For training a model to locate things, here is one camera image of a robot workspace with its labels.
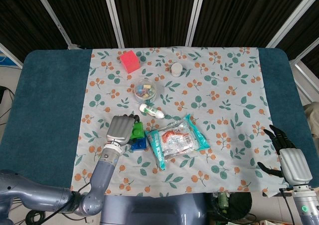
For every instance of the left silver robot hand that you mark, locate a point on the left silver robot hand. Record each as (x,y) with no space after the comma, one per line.
(119,130)

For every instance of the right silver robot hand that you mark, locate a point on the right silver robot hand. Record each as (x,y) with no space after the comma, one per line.
(294,163)

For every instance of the green block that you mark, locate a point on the green block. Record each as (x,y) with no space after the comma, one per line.
(137,130)

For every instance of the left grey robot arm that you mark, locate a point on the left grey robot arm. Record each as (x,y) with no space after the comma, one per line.
(64,190)

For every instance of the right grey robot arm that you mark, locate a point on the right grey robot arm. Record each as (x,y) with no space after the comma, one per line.
(305,205)

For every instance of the blue block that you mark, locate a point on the blue block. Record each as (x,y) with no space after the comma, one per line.
(139,144)

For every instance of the small white green bottle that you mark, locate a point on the small white green bottle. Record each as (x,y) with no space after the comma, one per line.
(151,110)

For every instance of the clear round container with clips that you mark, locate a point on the clear round container with clips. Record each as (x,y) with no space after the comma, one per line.
(145,89)

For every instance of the teal snack packet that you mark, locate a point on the teal snack packet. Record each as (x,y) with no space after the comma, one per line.
(177,140)

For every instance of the floral patterned tablecloth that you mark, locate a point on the floral patterned tablecloth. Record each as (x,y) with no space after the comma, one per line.
(174,97)

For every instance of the pink red cube block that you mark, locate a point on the pink red cube block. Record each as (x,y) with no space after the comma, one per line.
(129,61)

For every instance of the black round stool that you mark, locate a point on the black round stool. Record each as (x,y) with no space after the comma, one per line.
(236,206)

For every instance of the dark blue table mat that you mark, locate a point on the dark blue table mat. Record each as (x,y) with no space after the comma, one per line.
(47,110)

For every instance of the green plastic bottle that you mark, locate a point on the green plastic bottle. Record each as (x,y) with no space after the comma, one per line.
(223,202)

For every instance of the small white cylinder cap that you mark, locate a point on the small white cylinder cap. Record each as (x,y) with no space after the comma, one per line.
(176,69)

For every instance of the grey robot torso base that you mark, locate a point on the grey robot torso base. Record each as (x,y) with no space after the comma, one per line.
(154,210)

